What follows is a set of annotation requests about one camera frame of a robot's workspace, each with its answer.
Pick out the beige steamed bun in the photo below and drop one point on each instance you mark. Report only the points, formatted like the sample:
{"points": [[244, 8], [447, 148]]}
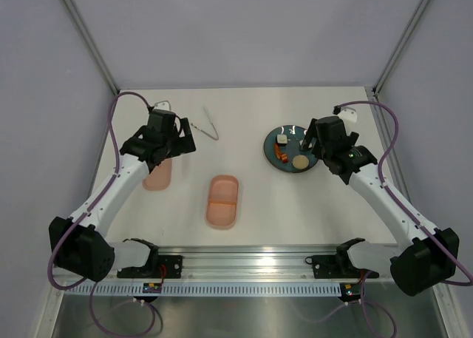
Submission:
{"points": [[300, 162]]}

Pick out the blue ceramic plate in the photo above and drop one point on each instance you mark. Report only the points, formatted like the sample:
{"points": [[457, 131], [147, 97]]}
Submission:
{"points": [[295, 134]]}

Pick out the aluminium frame post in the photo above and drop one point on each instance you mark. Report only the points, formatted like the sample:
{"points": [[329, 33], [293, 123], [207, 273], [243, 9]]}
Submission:
{"points": [[79, 23], [402, 43]]}

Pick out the aluminium mounting rail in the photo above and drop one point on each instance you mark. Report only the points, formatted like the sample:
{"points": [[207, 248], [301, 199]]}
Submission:
{"points": [[207, 262]]}

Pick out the pink lunch box lid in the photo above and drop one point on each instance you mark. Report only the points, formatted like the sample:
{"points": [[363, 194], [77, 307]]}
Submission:
{"points": [[160, 177]]}

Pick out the cucumber sushi roll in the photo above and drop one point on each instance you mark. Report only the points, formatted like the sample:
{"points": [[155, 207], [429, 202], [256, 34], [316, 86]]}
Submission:
{"points": [[281, 139]]}

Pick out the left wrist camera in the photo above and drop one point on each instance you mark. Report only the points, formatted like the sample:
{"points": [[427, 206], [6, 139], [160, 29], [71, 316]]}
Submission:
{"points": [[163, 105]]}

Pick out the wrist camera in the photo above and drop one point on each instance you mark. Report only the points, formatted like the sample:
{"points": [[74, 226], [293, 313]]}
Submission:
{"points": [[163, 105], [347, 114]]}

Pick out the white cat paw tongs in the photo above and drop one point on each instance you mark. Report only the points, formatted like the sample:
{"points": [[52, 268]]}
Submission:
{"points": [[214, 135]]}

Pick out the right aluminium frame post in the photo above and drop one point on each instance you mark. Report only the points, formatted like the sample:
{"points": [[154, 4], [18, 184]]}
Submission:
{"points": [[402, 43]]}

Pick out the white slotted cable duct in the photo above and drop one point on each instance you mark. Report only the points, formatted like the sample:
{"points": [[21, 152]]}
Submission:
{"points": [[209, 289]]}

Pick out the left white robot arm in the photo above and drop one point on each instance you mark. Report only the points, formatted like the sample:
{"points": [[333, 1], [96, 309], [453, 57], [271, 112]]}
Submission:
{"points": [[79, 242]]}

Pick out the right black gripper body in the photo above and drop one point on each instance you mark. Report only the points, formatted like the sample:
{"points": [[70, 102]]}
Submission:
{"points": [[321, 151]]}

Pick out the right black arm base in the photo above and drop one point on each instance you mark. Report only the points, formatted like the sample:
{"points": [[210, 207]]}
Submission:
{"points": [[325, 266]]}

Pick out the long brown sausage piece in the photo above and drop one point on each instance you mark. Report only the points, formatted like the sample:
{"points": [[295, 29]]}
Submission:
{"points": [[277, 151]]}

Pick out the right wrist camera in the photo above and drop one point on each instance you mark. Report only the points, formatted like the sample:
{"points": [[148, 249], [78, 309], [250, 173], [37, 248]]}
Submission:
{"points": [[347, 114]]}

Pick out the left aluminium frame post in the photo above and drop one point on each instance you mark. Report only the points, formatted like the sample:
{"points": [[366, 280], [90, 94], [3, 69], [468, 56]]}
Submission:
{"points": [[79, 23]]}

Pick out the pink divided lunch box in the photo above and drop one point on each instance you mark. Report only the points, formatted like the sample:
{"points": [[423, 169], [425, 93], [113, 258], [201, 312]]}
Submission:
{"points": [[223, 194]]}

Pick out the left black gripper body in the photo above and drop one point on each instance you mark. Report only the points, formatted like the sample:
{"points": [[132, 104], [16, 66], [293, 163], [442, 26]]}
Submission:
{"points": [[176, 145]]}

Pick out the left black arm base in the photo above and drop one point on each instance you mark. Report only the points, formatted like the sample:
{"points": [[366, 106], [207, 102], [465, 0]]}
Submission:
{"points": [[169, 266]]}

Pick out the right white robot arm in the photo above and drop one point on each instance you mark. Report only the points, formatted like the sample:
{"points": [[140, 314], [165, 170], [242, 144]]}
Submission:
{"points": [[423, 255]]}

